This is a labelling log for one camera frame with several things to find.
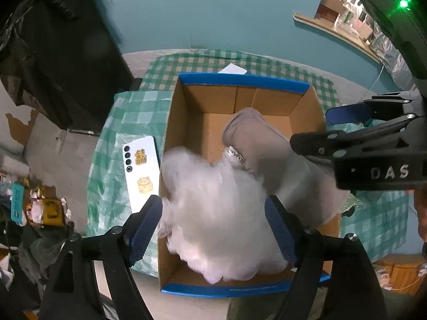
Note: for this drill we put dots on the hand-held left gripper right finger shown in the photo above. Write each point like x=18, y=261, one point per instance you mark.
x=280, y=230

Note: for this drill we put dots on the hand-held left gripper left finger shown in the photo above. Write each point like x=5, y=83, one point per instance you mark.
x=145, y=230

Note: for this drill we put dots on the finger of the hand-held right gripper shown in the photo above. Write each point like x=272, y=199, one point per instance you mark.
x=317, y=143
x=347, y=112

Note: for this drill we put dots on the white mesh bath loofah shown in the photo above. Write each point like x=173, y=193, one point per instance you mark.
x=216, y=213

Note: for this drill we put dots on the blue cardboard box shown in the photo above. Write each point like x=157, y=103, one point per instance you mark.
x=200, y=130

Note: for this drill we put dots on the person's right hand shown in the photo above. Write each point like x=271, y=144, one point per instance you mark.
x=421, y=213

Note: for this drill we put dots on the white phone with gold stickers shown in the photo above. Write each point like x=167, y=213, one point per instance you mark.
x=140, y=166

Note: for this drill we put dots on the silver crinkled curtain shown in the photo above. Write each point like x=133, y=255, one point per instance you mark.
x=397, y=66

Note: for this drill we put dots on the teal checkered plastic tablecloth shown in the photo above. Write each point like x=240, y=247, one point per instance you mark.
x=106, y=160

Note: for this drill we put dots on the wooden window sill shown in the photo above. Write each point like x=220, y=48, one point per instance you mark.
x=337, y=33

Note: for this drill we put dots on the yellow black item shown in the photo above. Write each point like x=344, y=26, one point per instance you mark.
x=50, y=211

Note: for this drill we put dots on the orange woven basket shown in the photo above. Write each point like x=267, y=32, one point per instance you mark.
x=400, y=270

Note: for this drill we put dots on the brown cardboard box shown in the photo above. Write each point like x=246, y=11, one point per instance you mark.
x=328, y=8

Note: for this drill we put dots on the white paper sheet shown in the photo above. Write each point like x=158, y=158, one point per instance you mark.
x=233, y=70

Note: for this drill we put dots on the teal packet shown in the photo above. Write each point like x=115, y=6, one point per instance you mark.
x=16, y=203

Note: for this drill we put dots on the black plastic bag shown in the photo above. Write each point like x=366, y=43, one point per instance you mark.
x=83, y=40

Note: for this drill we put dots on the dark crumpled cloth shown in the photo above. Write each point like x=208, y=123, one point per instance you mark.
x=20, y=73

